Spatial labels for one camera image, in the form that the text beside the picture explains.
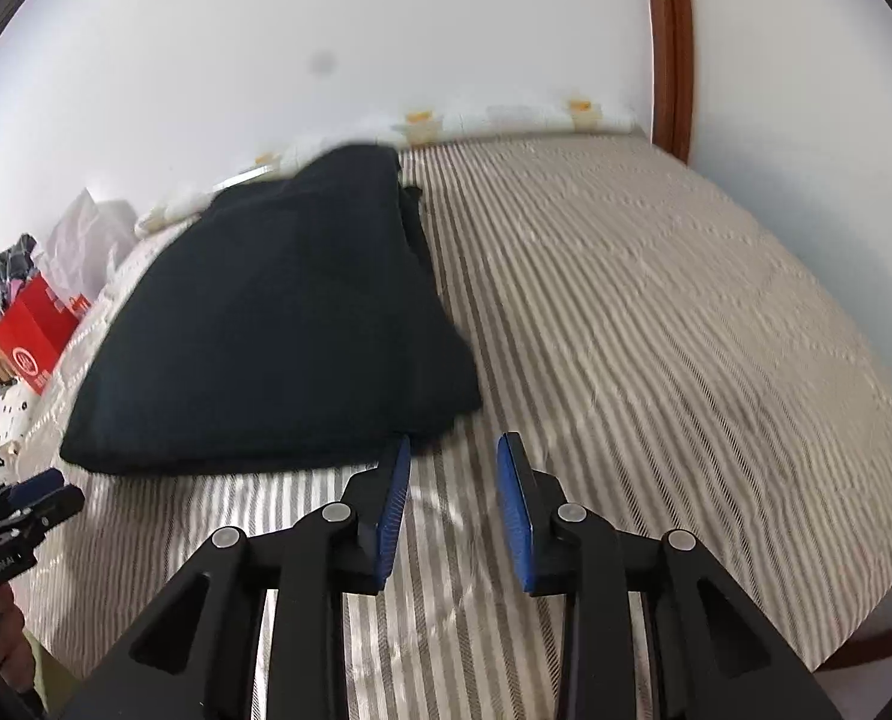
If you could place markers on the red paper bag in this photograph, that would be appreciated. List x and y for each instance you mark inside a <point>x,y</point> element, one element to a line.
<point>37,330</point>

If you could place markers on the white yellow pillows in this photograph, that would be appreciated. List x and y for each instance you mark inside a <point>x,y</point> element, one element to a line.
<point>506,116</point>

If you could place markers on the dark patterned cloth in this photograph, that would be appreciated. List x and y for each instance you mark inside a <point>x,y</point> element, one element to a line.
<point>7,277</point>

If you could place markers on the wooden bed frame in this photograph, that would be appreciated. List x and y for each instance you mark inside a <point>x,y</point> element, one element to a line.
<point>881,645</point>

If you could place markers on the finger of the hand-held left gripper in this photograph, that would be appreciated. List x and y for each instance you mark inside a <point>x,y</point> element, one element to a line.
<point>37,484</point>
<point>48,510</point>

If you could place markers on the white spotted cloth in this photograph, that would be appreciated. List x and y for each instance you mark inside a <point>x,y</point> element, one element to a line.
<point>11,420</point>

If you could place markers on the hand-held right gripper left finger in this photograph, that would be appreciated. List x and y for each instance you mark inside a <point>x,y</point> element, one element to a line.
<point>392,517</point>

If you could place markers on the brown wooden door frame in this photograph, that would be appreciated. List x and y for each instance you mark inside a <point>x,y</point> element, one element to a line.
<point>671,45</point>

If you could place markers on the person's left hand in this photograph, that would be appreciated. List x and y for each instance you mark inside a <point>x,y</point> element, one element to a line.
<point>12,630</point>

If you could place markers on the white plastic bag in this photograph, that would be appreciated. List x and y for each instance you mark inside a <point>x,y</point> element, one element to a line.
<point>89,240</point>

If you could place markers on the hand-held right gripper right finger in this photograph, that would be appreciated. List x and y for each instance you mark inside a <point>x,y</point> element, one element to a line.
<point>512,517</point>

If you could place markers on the black sweatshirt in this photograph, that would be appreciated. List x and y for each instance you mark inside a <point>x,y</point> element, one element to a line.
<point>281,330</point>

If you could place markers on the striped bed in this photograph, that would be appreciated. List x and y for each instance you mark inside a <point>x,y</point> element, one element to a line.
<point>641,315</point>

